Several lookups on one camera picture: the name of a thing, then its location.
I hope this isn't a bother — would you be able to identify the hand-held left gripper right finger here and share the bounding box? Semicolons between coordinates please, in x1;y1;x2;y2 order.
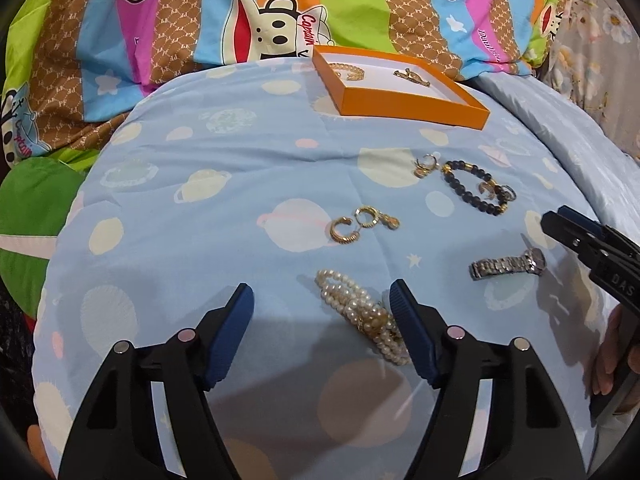
389;279;587;480

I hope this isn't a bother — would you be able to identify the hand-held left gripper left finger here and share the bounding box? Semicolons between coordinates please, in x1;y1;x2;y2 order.
60;283;255;480

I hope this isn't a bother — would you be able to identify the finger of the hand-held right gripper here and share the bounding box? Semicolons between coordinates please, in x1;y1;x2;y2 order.
557;205;640;253
541;210;609;275

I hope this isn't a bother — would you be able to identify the silver wristwatch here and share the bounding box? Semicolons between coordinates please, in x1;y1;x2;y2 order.
468;248;547;281

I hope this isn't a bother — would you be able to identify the gold hoop earring with charm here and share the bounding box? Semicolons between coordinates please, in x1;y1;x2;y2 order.
354;206;401;232

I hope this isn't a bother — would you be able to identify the black bead bracelet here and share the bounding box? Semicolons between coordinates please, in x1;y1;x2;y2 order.
440;159;512;216

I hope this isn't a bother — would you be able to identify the gold earring with heart charm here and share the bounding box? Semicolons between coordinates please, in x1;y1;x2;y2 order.
415;155;442;178

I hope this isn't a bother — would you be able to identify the orange jewelry box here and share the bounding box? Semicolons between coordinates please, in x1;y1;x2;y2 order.
312;44;490;130

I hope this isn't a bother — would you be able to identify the person's right hand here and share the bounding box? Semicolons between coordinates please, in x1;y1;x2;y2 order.
594;304;632;397

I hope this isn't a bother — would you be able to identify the pale blue textured cloth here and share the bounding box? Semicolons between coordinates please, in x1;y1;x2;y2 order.
470;72;640;241

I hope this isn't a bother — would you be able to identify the light blue planet quilt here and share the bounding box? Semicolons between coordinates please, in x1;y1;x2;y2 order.
32;57;622;480

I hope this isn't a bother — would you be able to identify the grey floral cloth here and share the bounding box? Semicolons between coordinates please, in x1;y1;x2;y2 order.
537;0;640;137

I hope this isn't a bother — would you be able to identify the gold wristwatch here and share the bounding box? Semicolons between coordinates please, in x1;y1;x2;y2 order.
393;67;431;87

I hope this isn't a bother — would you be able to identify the green cloth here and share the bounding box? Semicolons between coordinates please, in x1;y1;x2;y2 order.
0;154;89;322

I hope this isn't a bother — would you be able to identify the gold bangle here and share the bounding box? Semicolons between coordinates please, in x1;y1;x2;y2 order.
329;62;364;82

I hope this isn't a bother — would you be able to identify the striped cartoon monkey blanket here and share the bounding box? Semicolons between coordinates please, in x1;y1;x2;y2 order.
0;0;576;167

